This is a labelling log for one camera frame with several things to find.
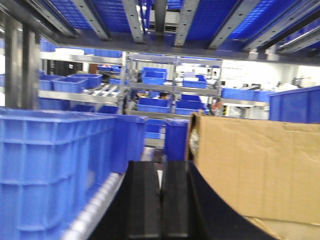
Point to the blue bin behind right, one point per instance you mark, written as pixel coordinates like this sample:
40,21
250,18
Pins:
175,139

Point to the large blue crate far right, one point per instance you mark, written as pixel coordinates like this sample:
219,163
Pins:
301,105

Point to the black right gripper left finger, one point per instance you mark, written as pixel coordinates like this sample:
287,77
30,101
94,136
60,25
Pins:
135,211

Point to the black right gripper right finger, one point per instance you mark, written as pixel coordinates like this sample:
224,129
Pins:
192,210

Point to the large blue target bin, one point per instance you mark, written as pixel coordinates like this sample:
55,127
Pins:
53,162

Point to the brown cardboard box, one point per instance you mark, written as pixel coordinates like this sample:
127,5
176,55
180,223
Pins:
262,176

